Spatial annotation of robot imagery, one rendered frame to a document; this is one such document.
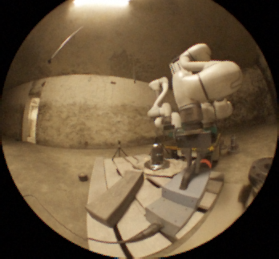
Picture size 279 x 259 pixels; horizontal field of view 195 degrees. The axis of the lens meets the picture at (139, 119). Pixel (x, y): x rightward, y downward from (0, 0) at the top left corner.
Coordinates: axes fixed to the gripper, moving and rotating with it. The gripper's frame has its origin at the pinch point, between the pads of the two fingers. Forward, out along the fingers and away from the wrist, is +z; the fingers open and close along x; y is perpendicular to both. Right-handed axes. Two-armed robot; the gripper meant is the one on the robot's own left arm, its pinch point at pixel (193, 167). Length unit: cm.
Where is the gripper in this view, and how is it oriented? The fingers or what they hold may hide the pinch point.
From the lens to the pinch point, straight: 35.3
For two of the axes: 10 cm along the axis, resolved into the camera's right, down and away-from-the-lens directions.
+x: 5.8, -1.7, -8.0
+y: -8.1, -0.5, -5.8
